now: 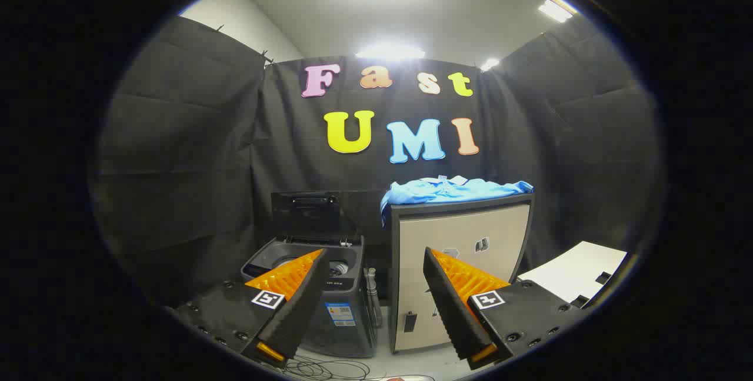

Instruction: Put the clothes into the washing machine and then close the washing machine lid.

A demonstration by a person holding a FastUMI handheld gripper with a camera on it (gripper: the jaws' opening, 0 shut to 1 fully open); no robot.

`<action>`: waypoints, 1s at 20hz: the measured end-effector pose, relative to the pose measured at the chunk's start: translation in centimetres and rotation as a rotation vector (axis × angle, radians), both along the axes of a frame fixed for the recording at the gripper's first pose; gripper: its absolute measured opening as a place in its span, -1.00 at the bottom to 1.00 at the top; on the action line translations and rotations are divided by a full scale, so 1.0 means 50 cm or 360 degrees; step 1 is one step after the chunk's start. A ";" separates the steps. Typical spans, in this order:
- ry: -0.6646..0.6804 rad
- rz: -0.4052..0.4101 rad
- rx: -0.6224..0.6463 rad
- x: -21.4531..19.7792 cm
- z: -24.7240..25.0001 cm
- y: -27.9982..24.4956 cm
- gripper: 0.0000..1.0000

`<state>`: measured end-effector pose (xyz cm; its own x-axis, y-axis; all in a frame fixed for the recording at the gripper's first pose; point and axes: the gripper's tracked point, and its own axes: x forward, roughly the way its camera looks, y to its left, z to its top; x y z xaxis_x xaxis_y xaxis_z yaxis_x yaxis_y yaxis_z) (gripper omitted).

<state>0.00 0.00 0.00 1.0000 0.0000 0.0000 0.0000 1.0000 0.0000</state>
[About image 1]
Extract dark grey washing machine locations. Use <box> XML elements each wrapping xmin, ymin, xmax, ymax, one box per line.
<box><xmin>241</xmin><ymin>235</ymin><xmax>380</xmax><ymax>358</ymax></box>

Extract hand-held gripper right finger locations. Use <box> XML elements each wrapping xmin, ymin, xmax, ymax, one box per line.
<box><xmin>422</xmin><ymin>247</ymin><xmax>584</xmax><ymax>371</ymax></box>

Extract black floor cables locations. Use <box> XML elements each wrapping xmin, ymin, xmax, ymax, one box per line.
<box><xmin>281</xmin><ymin>355</ymin><xmax>436</xmax><ymax>381</ymax></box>

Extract beige cabinet with black frame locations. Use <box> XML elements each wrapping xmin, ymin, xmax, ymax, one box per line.
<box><xmin>388</xmin><ymin>193</ymin><xmax>536</xmax><ymax>353</ymax></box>

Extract light blue polo shirt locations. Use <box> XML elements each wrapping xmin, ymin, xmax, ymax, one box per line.
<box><xmin>379</xmin><ymin>175</ymin><xmax>535</xmax><ymax>226</ymax></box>

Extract grey washing machine hose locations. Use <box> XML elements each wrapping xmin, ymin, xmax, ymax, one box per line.
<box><xmin>365</xmin><ymin>268</ymin><xmax>384</xmax><ymax>329</ymax></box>

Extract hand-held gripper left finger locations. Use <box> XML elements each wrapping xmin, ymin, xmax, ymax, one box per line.
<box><xmin>174</xmin><ymin>248</ymin><xmax>331</xmax><ymax>369</ymax></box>

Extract white board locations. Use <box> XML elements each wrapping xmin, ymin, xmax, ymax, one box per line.
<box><xmin>518</xmin><ymin>241</ymin><xmax>629</xmax><ymax>306</ymax></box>

